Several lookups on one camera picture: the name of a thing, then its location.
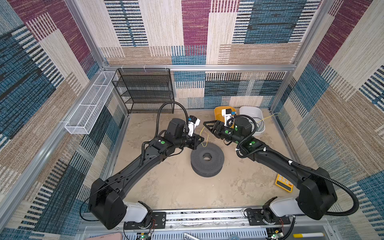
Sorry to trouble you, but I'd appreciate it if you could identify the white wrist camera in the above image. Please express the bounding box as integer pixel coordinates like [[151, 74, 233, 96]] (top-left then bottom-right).
[[222, 108, 237, 128], [188, 115, 201, 137]]

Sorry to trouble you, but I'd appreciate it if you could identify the dark grey cable spool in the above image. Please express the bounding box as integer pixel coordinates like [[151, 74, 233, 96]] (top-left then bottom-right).
[[191, 143, 225, 178]]

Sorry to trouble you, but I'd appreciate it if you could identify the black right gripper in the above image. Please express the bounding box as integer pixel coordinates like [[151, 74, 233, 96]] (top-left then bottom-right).
[[202, 120, 242, 145]]

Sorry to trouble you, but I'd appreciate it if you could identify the yellow plastic bin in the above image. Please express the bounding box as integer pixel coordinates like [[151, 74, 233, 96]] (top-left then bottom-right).
[[214, 106, 236, 123]]

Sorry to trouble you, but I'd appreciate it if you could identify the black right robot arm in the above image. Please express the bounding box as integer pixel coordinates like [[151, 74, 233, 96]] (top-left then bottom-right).
[[203, 115, 360, 224]]

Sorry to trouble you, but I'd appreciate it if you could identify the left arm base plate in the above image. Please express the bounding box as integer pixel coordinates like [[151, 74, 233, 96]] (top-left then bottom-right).
[[124, 212, 167, 231]]

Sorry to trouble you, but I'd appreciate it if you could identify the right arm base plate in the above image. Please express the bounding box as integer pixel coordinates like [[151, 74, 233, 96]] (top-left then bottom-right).
[[243, 208, 291, 226]]

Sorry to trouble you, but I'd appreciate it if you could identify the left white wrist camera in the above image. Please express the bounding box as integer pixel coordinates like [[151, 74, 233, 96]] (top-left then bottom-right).
[[188, 115, 201, 137]]

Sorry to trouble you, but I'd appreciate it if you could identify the aluminium mounting rail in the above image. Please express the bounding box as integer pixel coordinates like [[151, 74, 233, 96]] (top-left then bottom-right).
[[75, 206, 341, 240]]

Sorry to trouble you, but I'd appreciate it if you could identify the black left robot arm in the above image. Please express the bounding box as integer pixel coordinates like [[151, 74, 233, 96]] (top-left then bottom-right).
[[85, 115, 204, 230]]

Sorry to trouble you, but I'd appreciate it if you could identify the white plastic bin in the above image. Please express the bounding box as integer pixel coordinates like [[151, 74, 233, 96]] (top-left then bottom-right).
[[240, 106, 265, 137]]

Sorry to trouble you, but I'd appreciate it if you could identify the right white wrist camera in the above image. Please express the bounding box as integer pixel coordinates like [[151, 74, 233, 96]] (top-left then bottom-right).
[[222, 108, 237, 128]]

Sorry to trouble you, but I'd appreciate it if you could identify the yellow handheld device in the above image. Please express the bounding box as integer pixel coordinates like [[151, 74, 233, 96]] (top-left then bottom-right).
[[275, 174, 294, 193]]

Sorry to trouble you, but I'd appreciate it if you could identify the black mesh shelf rack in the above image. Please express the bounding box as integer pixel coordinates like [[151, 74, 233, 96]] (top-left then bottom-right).
[[112, 68, 175, 114]]

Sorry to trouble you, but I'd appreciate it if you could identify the white wire mesh tray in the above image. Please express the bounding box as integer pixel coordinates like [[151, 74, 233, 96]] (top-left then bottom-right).
[[65, 71, 115, 135]]

